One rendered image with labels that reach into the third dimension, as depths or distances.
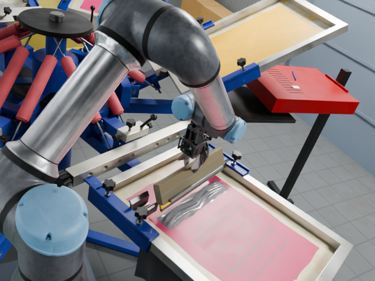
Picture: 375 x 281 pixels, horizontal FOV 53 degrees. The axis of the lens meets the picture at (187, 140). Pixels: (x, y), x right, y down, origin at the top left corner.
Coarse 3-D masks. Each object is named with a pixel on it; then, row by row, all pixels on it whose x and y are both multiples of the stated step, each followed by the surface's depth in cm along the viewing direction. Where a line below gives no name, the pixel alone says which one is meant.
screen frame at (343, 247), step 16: (160, 160) 153; (128, 176) 140; (240, 176) 157; (256, 192) 154; (272, 192) 153; (288, 208) 147; (304, 224) 144; (320, 224) 143; (160, 240) 119; (336, 240) 138; (160, 256) 117; (176, 256) 115; (336, 256) 131; (176, 272) 114; (192, 272) 112; (336, 272) 125
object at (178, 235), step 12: (156, 216) 132; (192, 216) 136; (204, 216) 137; (180, 228) 130; (192, 228) 131; (180, 240) 125; (192, 240) 127; (192, 252) 123; (204, 252) 124; (204, 264) 120; (216, 264) 121; (216, 276) 117; (228, 276) 118; (264, 276) 121; (276, 276) 122; (288, 276) 123
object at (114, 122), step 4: (108, 120) 159; (112, 120) 160; (116, 120) 160; (120, 120) 161; (104, 124) 159; (108, 124) 157; (112, 124) 157; (116, 124) 158; (120, 124) 158; (124, 124) 159; (104, 128) 160; (108, 128) 158; (112, 128) 157; (116, 128) 155; (108, 132) 159; (112, 132) 157; (116, 132) 156; (120, 140) 156; (132, 140) 151
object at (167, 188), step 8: (216, 152) 147; (208, 160) 143; (216, 160) 147; (184, 168) 134; (200, 168) 140; (208, 168) 143; (168, 176) 129; (176, 176) 129; (184, 176) 133; (192, 176) 136; (200, 176) 140; (160, 184) 124; (168, 184) 126; (176, 184) 129; (184, 184) 133; (160, 192) 123; (168, 192) 126; (176, 192) 130; (160, 200) 125; (168, 200) 126
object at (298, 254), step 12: (192, 192) 147; (228, 192) 152; (216, 204) 144; (252, 204) 149; (264, 216) 145; (276, 228) 141; (288, 228) 142; (300, 240) 138; (288, 252) 132; (300, 252) 134; (312, 252) 135; (276, 264) 126; (288, 264) 128; (300, 264) 129
